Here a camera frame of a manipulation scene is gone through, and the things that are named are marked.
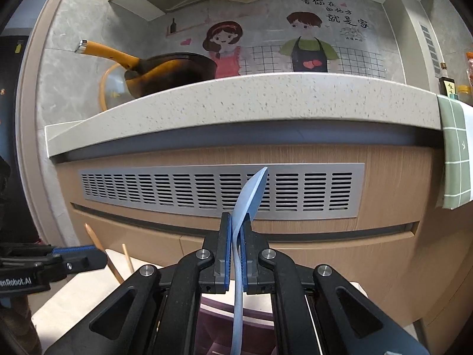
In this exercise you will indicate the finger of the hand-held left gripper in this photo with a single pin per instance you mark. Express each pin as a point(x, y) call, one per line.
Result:
point(74, 250)
point(87, 263)

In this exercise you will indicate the wooden kitchen cabinet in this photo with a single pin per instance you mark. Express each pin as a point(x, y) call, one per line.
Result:
point(388, 266)

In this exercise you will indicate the glass lid with yellow rim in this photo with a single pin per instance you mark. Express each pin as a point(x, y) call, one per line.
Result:
point(111, 92)

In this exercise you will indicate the green checked towel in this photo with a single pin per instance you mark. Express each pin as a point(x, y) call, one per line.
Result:
point(456, 148)

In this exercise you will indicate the black appliance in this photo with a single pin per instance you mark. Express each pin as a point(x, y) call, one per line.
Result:
point(13, 118)

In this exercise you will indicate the cartoon couple wall sticker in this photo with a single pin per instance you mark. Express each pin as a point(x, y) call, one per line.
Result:
point(281, 44)

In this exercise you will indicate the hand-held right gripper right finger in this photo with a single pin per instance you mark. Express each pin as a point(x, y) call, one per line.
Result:
point(247, 266)

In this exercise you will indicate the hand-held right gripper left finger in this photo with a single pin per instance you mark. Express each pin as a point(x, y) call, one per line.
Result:
point(224, 262)

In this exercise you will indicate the grey metal vent grille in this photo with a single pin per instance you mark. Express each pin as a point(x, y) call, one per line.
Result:
point(184, 192)

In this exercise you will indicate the purple utensil container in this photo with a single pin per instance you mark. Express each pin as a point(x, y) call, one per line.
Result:
point(217, 325)

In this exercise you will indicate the blue silicone spatula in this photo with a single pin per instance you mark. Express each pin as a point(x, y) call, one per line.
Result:
point(252, 196)

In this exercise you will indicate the dark sauce bottle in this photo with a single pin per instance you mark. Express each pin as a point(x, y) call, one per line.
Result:
point(448, 85)

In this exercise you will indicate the white vented column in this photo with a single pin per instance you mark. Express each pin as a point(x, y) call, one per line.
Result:
point(417, 33)

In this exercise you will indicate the red snack packet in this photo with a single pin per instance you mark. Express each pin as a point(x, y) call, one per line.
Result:
point(470, 70)

